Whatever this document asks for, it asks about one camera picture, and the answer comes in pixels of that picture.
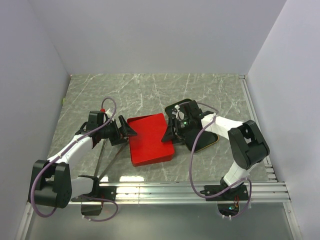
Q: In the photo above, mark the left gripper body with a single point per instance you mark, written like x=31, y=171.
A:
x=113, y=134

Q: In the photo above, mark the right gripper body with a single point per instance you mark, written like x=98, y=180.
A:
x=182, y=127

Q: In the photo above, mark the red tin lid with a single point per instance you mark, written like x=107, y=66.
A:
x=146, y=147

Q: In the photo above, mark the metal tongs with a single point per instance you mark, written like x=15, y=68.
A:
x=106, y=160

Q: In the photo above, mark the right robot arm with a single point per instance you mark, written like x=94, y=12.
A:
x=201, y=129

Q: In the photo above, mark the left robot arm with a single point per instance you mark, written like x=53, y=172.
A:
x=51, y=184

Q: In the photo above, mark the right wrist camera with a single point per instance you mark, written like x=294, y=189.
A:
x=192, y=107

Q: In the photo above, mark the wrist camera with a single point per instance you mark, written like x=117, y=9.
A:
x=192, y=107
x=97, y=118

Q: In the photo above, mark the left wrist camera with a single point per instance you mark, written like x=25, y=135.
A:
x=97, y=118

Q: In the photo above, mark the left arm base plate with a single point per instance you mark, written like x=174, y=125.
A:
x=100, y=192

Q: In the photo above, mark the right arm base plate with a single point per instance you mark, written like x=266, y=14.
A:
x=239, y=193

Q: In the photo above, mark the aluminium rail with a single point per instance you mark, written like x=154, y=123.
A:
x=182, y=193

